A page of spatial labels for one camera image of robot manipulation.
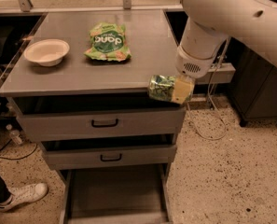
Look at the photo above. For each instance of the green soda can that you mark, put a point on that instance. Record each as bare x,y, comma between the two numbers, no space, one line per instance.
161,87

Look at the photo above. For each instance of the top grey drawer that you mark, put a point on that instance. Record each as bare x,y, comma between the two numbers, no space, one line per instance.
72,126

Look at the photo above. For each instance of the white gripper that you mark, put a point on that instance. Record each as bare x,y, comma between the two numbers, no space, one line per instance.
190,64

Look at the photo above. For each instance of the white sneaker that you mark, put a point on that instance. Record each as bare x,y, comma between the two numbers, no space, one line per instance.
26,194

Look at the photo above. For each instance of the dark cabinet on right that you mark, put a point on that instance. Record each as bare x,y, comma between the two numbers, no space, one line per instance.
253,88

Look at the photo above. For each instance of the plastic bottle on floor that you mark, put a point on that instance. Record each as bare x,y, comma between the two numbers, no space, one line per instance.
14,135

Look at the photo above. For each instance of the grey drawer cabinet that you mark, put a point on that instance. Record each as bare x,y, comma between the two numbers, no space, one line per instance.
79,85

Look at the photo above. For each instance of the middle grey drawer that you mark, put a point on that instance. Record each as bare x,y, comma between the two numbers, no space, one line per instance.
109,157

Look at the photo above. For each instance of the green snack bag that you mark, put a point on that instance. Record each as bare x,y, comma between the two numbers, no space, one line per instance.
108,43

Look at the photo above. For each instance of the grey side bracket shelf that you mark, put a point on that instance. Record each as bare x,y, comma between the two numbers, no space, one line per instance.
222,75

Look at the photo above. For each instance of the white paper bowl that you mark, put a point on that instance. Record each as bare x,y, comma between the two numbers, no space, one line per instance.
47,53

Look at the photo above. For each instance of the bottom grey open drawer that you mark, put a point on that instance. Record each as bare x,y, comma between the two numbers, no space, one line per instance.
116,195

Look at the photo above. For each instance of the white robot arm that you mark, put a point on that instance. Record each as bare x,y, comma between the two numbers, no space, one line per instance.
209,24

